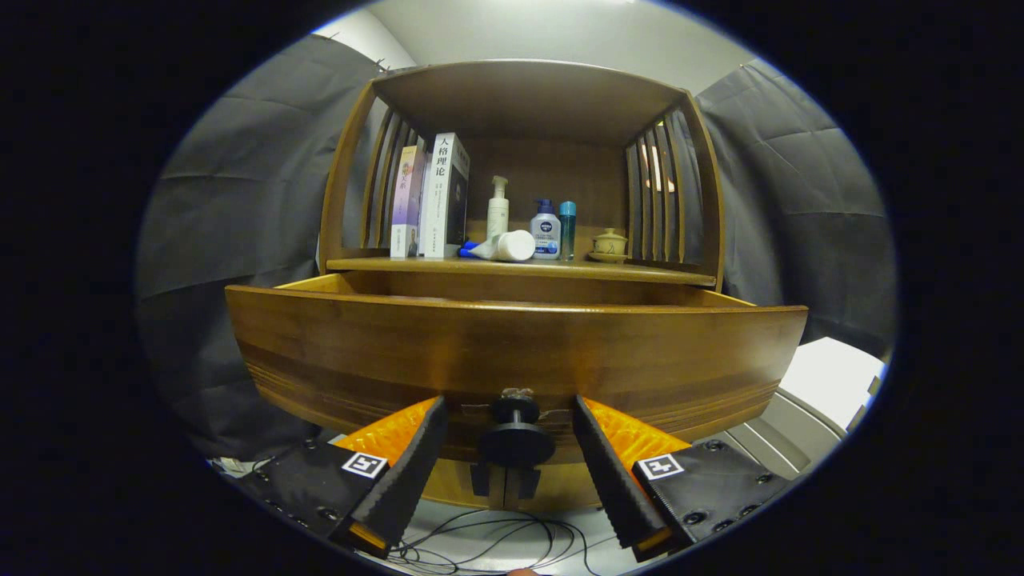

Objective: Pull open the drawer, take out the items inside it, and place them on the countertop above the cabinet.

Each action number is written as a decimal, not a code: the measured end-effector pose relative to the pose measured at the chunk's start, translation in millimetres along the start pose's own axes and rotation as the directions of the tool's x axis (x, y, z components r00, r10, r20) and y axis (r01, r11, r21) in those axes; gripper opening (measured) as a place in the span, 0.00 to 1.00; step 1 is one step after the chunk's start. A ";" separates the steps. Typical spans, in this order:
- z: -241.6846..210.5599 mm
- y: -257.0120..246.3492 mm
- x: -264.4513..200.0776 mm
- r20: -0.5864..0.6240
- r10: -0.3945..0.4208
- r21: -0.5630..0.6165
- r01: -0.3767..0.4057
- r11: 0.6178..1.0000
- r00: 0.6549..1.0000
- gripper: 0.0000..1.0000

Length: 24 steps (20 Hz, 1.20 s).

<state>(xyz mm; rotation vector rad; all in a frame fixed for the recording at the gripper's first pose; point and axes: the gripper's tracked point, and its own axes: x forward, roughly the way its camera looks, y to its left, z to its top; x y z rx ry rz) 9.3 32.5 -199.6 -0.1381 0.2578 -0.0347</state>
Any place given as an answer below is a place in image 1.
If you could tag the purple book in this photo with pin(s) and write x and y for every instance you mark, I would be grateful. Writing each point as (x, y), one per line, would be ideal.
(406, 208)

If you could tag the brown wooden drawer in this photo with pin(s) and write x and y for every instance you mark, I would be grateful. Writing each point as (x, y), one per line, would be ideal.
(480, 344)

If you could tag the slim teal bottle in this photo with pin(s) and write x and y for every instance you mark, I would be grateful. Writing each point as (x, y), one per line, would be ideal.
(568, 232)

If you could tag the black backdrop cloth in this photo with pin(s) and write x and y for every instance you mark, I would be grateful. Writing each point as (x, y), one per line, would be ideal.
(224, 240)

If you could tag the white bottle with blue cap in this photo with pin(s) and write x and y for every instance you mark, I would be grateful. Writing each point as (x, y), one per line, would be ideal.
(546, 232)

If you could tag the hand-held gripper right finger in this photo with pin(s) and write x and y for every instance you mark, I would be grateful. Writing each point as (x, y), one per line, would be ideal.
(612, 480)

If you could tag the white thick book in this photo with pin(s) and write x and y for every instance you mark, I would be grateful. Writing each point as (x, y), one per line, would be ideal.
(436, 200)

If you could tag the black drawer knob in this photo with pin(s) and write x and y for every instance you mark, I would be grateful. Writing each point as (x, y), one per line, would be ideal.
(516, 444)

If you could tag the blue folded cloth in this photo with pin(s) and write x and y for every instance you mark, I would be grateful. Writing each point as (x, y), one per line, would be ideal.
(466, 250)

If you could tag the wooden countertop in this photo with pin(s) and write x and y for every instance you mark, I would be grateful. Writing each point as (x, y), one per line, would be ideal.
(608, 270)

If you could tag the white grey ridged board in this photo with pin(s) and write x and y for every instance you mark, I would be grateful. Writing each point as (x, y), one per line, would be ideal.
(776, 448)

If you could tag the brown wooden cabinet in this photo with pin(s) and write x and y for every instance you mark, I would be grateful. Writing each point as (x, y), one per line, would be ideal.
(544, 168)

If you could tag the wooden cabinet door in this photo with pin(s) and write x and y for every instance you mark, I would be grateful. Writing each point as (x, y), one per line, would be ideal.
(448, 484)
(568, 488)

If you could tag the yellow lidded teacup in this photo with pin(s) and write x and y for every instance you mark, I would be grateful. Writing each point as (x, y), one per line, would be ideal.
(610, 242)

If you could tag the white green cream tube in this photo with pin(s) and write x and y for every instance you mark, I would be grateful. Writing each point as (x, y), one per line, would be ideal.
(512, 246)

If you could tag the white pump bottle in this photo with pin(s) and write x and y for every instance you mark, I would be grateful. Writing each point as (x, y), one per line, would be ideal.
(498, 216)

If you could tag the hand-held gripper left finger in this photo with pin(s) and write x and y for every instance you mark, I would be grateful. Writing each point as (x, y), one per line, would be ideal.
(412, 472)

